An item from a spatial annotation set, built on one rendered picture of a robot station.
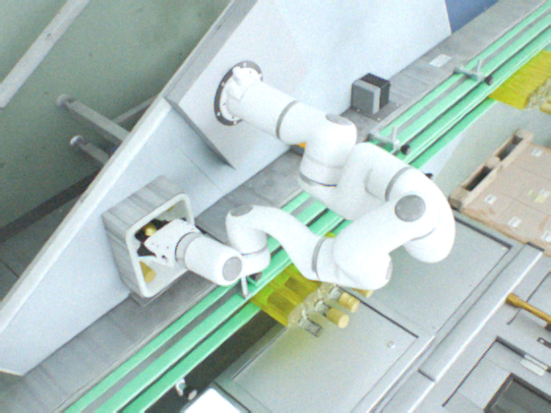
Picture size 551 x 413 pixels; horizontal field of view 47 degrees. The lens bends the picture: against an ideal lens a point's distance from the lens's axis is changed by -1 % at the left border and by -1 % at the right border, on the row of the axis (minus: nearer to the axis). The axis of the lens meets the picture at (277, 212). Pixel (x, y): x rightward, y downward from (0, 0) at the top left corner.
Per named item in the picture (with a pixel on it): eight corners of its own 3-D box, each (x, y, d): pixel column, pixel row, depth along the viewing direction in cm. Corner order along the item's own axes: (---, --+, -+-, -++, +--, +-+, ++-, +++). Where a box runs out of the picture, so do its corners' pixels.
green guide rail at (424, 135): (233, 270, 161) (256, 286, 157) (232, 268, 161) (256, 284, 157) (550, 15, 252) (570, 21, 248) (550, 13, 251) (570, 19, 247)
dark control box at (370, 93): (350, 105, 194) (373, 115, 190) (350, 82, 189) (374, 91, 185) (366, 93, 199) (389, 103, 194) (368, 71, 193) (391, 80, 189)
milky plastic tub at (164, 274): (122, 283, 152) (146, 302, 148) (100, 214, 137) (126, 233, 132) (178, 243, 161) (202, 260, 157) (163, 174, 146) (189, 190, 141)
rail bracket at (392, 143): (365, 140, 185) (404, 158, 178) (366, 118, 180) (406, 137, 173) (373, 133, 187) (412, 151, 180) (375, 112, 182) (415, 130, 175)
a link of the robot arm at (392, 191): (406, 150, 117) (469, 188, 109) (422, 187, 128) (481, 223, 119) (357, 206, 116) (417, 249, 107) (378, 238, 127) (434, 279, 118)
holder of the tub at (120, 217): (127, 296, 156) (147, 313, 152) (100, 213, 137) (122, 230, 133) (179, 257, 165) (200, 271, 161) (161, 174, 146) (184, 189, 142)
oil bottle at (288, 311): (234, 291, 167) (296, 335, 156) (232, 277, 164) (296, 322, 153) (250, 278, 170) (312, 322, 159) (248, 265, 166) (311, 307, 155)
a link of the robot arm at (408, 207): (351, 212, 129) (326, 176, 117) (457, 226, 118) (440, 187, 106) (328, 288, 123) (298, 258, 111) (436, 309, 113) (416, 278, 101)
